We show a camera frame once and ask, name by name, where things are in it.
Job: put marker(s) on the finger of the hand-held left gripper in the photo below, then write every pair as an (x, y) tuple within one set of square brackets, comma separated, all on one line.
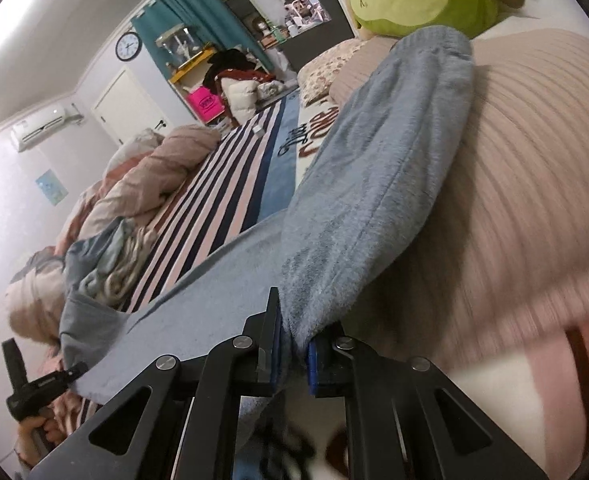
[(64, 377)]

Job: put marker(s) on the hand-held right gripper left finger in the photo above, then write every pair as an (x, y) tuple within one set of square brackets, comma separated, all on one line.
[(276, 355)]

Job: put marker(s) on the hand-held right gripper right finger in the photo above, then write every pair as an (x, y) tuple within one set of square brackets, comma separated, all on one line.
[(314, 367)]

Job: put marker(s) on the grey-blue fleece pants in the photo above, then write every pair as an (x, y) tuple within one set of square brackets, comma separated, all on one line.
[(374, 160)]

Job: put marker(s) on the person's left hand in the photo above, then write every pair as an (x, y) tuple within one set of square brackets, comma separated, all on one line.
[(44, 430)]

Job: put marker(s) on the light blue crumpled cloth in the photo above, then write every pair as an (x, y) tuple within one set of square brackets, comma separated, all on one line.
[(99, 260)]

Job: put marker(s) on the striped printed blanket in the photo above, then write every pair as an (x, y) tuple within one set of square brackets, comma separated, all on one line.
[(234, 185)]

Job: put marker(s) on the pink crumpled duvet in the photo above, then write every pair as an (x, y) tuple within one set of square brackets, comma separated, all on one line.
[(164, 170)]

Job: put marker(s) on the pink and white cloth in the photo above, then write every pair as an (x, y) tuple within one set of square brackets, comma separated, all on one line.
[(549, 385)]

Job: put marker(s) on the white air conditioner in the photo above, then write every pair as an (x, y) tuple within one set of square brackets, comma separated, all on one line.
[(44, 125)]

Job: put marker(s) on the white puffy jacket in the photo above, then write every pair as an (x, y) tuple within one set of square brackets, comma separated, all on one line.
[(242, 100)]

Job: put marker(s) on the pink box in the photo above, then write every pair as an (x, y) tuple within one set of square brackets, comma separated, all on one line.
[(205, 104)]

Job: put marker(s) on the white door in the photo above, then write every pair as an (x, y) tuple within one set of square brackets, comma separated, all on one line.
[(124, 105)]

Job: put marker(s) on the dark red garment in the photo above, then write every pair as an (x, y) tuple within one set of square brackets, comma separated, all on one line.
[(244, 76)]

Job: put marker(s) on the floral pillow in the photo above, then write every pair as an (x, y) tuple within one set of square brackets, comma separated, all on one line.
[(319, 72)]

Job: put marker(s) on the beige ribbed sweater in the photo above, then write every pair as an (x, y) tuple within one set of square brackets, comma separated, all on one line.
[(524, 160)]

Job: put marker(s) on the yellow shelf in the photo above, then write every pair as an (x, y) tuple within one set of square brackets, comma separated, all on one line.
[(192, 62)]

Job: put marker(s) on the dark grey cabinet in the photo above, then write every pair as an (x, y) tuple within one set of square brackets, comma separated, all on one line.
[(319, 35)]

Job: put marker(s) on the teal curtain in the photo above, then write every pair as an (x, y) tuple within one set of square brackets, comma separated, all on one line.
[(199, 5)]

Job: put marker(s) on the small wall poster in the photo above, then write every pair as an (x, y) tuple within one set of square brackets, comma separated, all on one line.
[(52, 187)]

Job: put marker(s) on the round wall clock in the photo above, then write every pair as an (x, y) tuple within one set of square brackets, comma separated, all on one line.
[(128, 46)]

